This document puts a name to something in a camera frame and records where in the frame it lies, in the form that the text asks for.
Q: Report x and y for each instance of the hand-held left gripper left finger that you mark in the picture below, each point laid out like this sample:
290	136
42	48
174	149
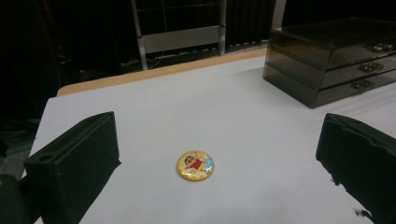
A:
74	161

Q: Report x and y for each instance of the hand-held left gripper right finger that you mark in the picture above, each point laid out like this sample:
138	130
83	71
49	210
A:
361	161

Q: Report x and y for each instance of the smoky acrylic drawer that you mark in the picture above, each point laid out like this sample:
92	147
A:
370	67

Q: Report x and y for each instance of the round yellow cartoon pin badge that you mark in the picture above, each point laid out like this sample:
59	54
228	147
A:
195	165

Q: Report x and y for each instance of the smoky acrylic drawer box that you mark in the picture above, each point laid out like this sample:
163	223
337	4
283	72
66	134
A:
299	53

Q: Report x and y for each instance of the white table sheet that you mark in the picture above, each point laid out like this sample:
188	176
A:
218	109

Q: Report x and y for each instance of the grey metal stand frame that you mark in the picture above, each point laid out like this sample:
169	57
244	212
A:
180	39

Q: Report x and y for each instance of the grey metal post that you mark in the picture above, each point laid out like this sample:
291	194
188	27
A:
278	14

